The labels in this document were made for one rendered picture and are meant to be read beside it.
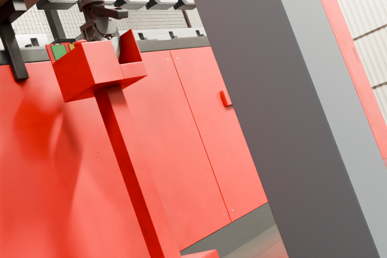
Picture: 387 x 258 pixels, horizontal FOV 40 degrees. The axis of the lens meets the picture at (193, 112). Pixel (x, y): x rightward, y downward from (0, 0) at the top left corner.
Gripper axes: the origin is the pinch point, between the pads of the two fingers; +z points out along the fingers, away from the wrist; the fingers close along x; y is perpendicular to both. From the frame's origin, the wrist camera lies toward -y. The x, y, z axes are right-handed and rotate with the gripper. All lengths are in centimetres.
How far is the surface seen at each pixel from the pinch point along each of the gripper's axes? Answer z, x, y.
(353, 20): -25, -344, 76
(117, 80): 6.7, 6.6, -6.4
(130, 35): -6.5, -4.6, -4.8
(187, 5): -32, -94, 45
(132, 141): 24.2, 5.0, -3.5
